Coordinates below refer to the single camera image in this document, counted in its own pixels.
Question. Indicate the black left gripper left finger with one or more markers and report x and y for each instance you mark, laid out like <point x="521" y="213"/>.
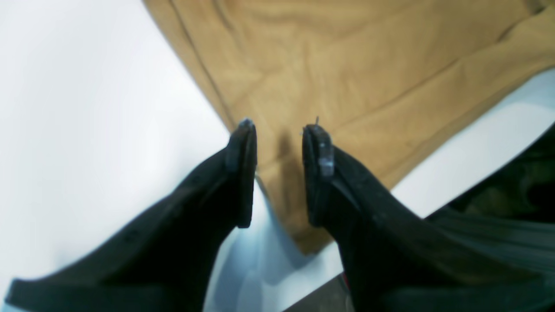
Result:
<point x="162" y="260"/>

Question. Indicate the brown t-shirt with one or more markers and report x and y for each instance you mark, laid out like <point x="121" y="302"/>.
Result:
<point x="391" y="80"/>

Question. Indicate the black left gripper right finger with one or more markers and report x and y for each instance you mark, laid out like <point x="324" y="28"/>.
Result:
<point x="395" y="261"/>

